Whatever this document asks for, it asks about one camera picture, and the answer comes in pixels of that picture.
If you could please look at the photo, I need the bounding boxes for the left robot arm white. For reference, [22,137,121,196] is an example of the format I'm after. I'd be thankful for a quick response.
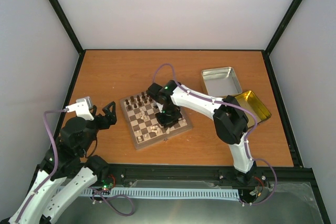
[1,97,117,223]

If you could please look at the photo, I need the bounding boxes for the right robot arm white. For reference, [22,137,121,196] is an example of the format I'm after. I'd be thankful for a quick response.
[146,80,255,174]

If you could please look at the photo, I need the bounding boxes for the wooden chess board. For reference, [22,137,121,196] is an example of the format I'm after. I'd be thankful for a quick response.
[120,98,193,150]

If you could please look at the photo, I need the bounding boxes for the dark chess pieces rows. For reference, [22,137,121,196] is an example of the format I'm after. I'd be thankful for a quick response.
[120,92,154,111]

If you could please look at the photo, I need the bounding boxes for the open silver tin box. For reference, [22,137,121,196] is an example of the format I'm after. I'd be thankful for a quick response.
[201,67,242,97]

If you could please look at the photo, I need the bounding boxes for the gold tin lid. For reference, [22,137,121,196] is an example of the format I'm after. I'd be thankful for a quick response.
[235,90,271,125]

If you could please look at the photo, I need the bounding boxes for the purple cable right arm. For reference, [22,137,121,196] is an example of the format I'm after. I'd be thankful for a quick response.
[152,63,278,206]

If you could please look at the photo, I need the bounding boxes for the blue cable duct strip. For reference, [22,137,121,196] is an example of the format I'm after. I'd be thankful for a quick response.
[56,187,241,200]

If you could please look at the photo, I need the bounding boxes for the black frame post left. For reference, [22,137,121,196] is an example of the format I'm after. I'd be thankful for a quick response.
[48,0,84,55]

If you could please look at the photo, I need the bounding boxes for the black frame post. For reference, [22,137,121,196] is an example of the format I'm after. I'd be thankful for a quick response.
[48,0,84,55]
[265,0,303,56]

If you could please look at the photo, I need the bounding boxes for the black frame post right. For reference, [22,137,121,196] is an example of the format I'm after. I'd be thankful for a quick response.
[265,0,303,56]

